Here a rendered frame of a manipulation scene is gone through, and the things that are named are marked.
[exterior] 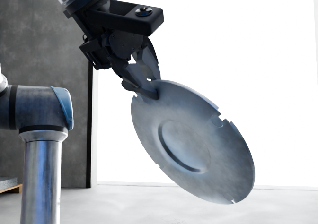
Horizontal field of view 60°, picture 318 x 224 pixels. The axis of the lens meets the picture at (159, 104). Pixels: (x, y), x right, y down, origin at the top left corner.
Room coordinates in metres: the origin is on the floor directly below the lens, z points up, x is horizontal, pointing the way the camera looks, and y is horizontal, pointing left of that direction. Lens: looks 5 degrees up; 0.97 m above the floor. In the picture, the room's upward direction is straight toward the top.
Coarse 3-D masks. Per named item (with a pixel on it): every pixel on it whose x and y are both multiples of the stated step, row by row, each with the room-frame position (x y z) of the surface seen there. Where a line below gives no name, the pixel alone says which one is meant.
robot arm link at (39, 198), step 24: (24, 96) 0.67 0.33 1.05; (48, 96) 0.69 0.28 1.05; (24, 120) 0.67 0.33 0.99; (48, 120) 0.67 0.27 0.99; (72, 120) 0.71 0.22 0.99; (48, 144) 0.68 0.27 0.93; (24, 168) 0.67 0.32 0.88; (48, 168) 0.66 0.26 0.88; (24, 192) 0.65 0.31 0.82; (48, 192) 0.65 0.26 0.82; (24, 216) 0.63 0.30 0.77; (48, 216) 0.64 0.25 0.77
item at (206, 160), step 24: (144, 96) 0.53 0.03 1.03; (168, 96) 0.48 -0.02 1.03; (192, 96) 0.44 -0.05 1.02; (144, 120) 0.58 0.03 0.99; (168, 120) 0.53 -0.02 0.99; (192, 120) 0.47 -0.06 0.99; (144, 144) 0.64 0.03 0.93; (168, 144) 0.58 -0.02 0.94; (192, 144) 0.53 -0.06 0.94; (216, 144) 0.47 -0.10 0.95; (240, 144) 0.43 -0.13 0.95; (168, 168) 0.63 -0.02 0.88; (192, 168) 0.57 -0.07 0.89; (216, 168) 0.51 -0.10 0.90; (240, 168) 0.46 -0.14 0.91; (192, 192) 0.62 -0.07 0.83; (216, 192) 0.56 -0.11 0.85; (240, 192) 0.50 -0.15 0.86
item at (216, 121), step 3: (213, 117) 0.43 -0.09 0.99; (216, 117) 0.43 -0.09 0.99; (219, 117) 0.43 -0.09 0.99; (213, 120) 0.44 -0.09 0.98; (216, 120) 0.43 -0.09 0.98; (219, 120) 0.43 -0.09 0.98; (213, 123) 0.44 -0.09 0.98; (216, 123) 0.44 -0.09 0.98; (219, 123) 0.43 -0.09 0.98; (222, 123) 0.43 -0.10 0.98; (219, 126) 0.44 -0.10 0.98
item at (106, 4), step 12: (108, 0) 0.41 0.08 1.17; (96, 12) 0.39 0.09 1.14; (108, 12) 0.39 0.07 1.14; (120, 12) 0.38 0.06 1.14; (132, 12) 0.38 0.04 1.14; (144, 12) 0.37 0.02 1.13; (156, 12) 0.37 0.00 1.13; (96, 24) 0.41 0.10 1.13; (108, 24) 0.40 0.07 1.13; (120, 24) 0.38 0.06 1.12; (132, 24) 0.37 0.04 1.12; (144, 24) 0.36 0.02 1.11; (156, 24) 0.38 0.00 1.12
